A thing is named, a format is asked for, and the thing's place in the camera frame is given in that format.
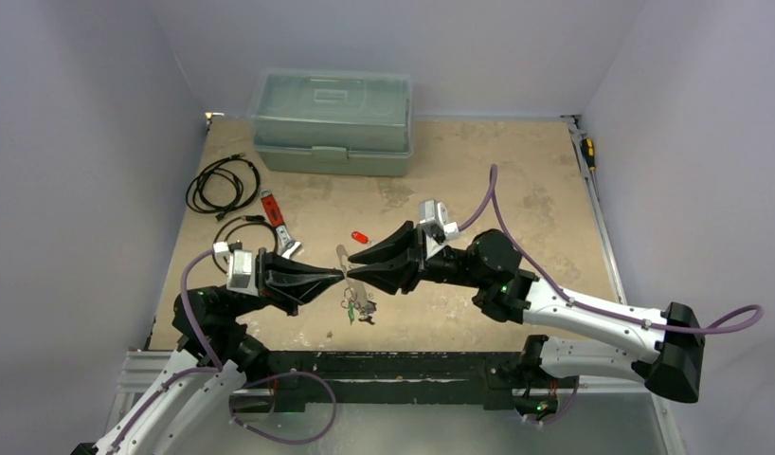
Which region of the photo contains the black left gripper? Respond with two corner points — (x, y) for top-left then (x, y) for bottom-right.
(225, 246), (343, 319)

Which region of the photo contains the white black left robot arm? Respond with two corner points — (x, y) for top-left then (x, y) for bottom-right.
(73, 242), (346, 454)

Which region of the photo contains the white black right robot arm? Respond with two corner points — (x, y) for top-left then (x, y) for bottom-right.
(399, 226), (706, 403)

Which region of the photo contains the key with red tag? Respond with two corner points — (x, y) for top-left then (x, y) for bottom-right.
(351, 230), (372, 246)

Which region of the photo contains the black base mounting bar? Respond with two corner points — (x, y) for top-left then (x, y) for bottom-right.
(226, 348), (580, 416)

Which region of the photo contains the green plastic toolbox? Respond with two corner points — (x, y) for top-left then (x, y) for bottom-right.
(246, 68), (413, 177)

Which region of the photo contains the yellow black screwdriver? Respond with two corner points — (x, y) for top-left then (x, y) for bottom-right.
(580, 137), (596, 172)

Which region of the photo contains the red handled adjustable wrench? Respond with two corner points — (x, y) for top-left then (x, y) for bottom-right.
(261, 190), (302, 259)

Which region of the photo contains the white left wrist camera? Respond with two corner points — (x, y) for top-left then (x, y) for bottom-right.
(212, 242), (259, 296)

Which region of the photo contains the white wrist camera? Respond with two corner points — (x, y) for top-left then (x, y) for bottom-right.
(419, 199), (460, 259)
(212, 242), (259, 296)

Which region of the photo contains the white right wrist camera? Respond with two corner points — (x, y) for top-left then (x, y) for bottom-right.
(419, 199), (460, 259)

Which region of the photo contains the black usb cable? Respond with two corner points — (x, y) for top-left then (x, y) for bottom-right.
(212, 214), (280, 275)

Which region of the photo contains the coiled black cable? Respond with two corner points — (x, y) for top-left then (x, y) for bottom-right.
(186, 152), (261, 222)

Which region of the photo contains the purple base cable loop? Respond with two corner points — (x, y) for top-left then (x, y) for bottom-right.
(227, 370), (336, 447)

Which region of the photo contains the aluminium frame rail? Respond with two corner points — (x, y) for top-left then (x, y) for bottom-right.
(561, 116), (686, 454)

